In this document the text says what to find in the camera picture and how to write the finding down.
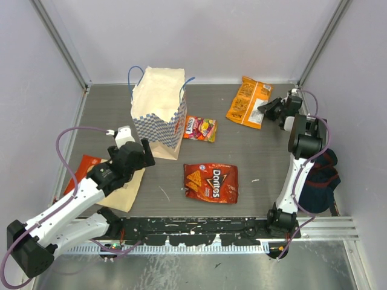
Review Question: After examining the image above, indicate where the orange chips bag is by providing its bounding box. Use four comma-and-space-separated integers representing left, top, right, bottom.
226, 76, 273, 129

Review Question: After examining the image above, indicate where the colourful candy bag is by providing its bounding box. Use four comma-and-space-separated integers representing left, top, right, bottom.
183, 115, 218, 143

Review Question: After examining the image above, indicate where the red Doritos bag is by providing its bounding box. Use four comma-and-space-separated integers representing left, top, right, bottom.
183, 163, 239, 204

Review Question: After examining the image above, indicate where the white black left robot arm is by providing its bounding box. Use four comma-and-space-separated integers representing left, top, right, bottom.
7, 138, 155, 278

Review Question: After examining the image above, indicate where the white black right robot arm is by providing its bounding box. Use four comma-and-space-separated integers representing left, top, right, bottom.
258, 89, 330, 238

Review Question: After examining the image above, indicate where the cream red cassava chips bag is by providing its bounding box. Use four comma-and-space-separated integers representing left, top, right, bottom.
75, 155, 146, 212

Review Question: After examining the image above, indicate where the blue checkered paper bag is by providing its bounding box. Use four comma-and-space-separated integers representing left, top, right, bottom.
130, 66, 193, 160

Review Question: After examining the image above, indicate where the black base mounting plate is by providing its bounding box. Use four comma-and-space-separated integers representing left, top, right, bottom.
123, 217, 292, 247

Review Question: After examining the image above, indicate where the dark blue red cloth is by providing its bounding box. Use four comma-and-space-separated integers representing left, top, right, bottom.
298, 149, 341, 214

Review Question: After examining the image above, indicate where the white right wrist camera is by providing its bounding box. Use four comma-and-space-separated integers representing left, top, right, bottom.
284, 88, 303, 132

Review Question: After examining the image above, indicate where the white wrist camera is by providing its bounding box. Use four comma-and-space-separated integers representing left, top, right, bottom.
106, 126, 135, 148
284, 88, 303, 132

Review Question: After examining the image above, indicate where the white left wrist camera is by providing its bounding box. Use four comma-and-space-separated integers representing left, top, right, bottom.
106, 126, 135, 148

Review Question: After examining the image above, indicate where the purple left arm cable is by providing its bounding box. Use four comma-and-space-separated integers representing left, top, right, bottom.
0, 126, 143, 287

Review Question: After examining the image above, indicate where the right aluminium corner post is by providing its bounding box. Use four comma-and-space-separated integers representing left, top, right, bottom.
297, 0, 353, 87

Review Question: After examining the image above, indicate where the aluminium corner post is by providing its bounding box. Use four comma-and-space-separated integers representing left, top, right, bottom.
297, 0, 353, 87
30, 0, 92, 90

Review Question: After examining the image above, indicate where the aluminium front rail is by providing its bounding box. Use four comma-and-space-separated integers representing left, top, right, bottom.
62, 217, 358, 255

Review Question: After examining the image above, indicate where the left aluminium corner post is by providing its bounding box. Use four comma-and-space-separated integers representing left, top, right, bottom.
30, 0, 92, 90

